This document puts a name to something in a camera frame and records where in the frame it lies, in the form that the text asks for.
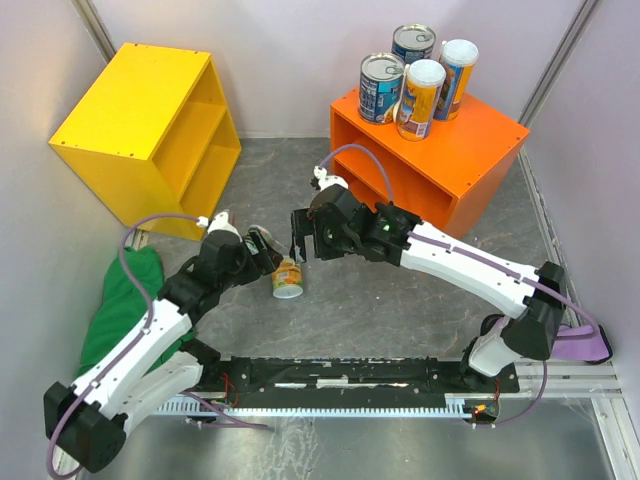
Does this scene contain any green label can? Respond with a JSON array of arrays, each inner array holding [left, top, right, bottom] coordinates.
[[249, 224, 283, 250]]

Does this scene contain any orange label can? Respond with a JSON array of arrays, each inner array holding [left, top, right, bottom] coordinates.
[[271, 257, 304, 300]]

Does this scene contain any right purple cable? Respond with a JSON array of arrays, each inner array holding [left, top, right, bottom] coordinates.
[[317, 143, 599, 429]]

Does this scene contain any tall orange blue can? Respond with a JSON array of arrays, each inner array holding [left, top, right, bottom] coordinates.
[[434, 39, 479, 121]]

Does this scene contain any green cloth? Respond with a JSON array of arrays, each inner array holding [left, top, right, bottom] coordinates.
[[76, 246, 165, 376]]

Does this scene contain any yellow shelf cabinet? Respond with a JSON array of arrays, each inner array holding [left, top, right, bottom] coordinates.
[[49, 43, 242, 241]]

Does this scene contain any blue can pull tab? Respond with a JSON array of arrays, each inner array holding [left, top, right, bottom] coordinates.
[[391, 24, 436, 64]]

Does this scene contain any purple cloth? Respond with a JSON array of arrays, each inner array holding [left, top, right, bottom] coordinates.
[[551, 325, 613, 365]]

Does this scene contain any orange shelf cabinet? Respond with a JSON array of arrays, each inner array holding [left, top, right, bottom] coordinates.
[[330, 90, 529, 238]]

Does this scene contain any tall blue red can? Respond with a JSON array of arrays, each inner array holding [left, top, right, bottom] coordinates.
[[396, 59, 446, 142]]

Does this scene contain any blue cable duct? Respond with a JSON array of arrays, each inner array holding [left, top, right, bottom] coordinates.
[[154, 394, 474, 417]]

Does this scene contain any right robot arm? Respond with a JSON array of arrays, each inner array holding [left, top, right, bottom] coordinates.
[[290, 185, 566, 391]]

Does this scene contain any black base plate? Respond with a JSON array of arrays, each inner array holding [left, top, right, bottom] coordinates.
[[195, 357, 520, 410]]

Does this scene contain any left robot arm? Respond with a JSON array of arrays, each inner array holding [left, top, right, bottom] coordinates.
[[44, 226, 283, 479]]

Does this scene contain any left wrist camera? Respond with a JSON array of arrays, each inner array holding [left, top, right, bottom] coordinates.
[[196, 210, 241, 238]]

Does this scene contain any dark blue can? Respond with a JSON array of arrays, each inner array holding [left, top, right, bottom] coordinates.
[[358, 53, 405, 125]]

